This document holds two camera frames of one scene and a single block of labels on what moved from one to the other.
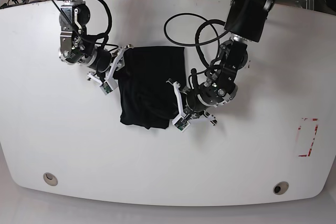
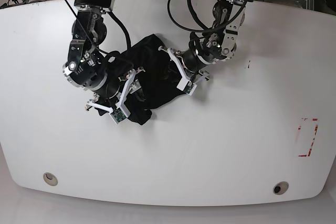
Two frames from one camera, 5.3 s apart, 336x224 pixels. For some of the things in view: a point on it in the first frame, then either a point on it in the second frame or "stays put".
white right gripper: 180,114 → 184,79
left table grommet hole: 50,179 stays put
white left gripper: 118,65 → 121,104
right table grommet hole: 280,188 stays put
